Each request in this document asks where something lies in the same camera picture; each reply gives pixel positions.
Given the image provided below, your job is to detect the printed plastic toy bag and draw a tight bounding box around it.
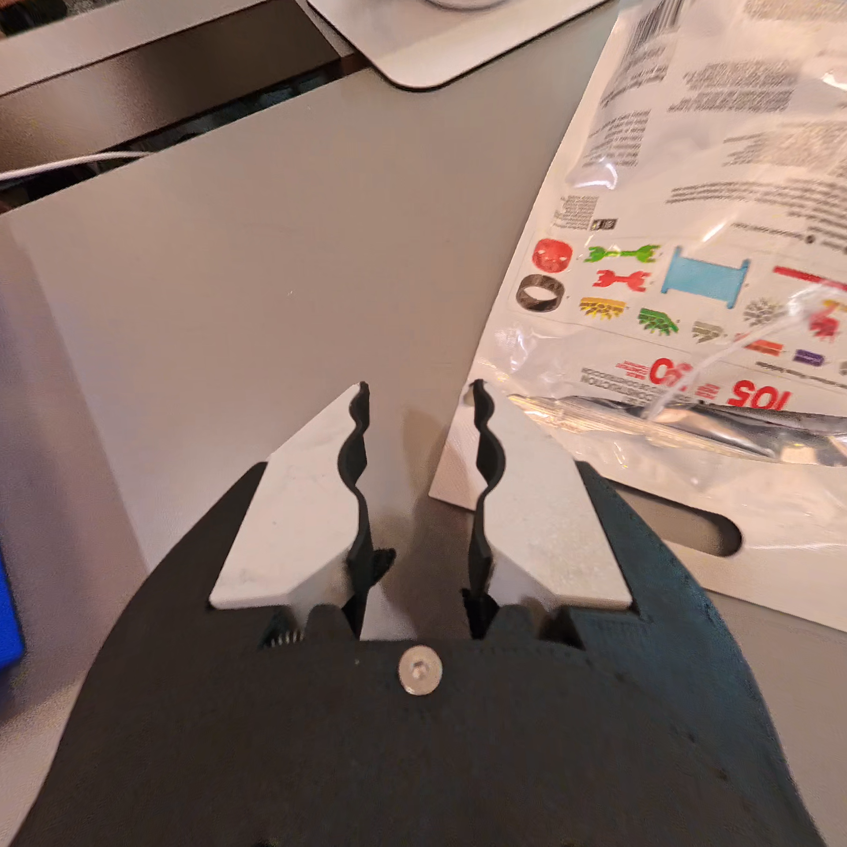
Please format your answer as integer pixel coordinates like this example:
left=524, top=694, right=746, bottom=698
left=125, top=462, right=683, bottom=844
left=429, top=0, right=847, bottom=633

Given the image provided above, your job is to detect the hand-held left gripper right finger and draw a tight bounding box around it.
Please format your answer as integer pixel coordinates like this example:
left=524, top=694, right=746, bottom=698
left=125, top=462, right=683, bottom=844
left=460, top=379, right=634, bottom=639

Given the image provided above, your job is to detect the white cable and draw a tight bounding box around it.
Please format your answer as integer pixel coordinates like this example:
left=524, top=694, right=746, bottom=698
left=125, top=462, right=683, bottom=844
left=0, top=151, right=154, bottom=184

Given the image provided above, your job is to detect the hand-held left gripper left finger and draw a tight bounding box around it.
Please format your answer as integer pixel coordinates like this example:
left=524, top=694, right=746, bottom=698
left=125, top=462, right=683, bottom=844
left=208, top=380, right=398, bottom=639

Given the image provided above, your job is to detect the white document stand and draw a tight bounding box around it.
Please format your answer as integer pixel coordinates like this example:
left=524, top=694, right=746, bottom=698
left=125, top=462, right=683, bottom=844
left=307, top=0, right=610, bottom=91

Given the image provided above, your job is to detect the blue plastic bin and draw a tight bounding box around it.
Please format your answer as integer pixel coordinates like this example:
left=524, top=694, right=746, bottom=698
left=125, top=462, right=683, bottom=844
left=0, top=543, right=26, bottom=672

